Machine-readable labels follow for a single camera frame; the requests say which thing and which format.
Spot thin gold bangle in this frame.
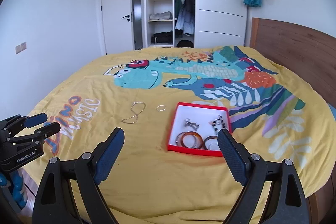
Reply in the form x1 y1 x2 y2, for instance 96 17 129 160
181 139 203 150

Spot wooden bed headboard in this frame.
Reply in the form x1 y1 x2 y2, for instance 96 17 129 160
249 17 336 109

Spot amber bangle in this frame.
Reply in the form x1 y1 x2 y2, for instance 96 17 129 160
176 132 203 148

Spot white door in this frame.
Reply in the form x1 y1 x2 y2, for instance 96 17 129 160
101 0 134 55

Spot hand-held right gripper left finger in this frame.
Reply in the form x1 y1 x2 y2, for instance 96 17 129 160
31 127 125 224

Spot silver chain necklace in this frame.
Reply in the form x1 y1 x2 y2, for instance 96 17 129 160
121 102 146 124

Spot dark brown bangle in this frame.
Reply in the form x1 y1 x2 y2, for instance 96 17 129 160
202 135 222 151

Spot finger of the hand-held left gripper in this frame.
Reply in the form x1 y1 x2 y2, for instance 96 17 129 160
0 113 48 136
5 122 61 147

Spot silver metal chain clump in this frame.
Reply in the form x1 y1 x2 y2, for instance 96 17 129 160
184 118 200 130

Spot yellow dinosaur printed blanket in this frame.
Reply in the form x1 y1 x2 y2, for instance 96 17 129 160
26 46 336 224

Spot folded black clothes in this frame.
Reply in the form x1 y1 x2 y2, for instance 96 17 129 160
152 31 174 44

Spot hanging blue-grey jacket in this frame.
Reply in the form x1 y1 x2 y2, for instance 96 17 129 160
175 4 195 35

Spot red cardboard box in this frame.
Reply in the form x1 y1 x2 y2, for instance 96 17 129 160
167 102 233 157

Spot brown beaded bracelet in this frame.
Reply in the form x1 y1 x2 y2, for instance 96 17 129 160
209 115 228 135

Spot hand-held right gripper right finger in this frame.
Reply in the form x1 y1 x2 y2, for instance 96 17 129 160
217 128 307 224

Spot folded beige clothes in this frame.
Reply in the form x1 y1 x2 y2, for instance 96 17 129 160
149 11 172 21

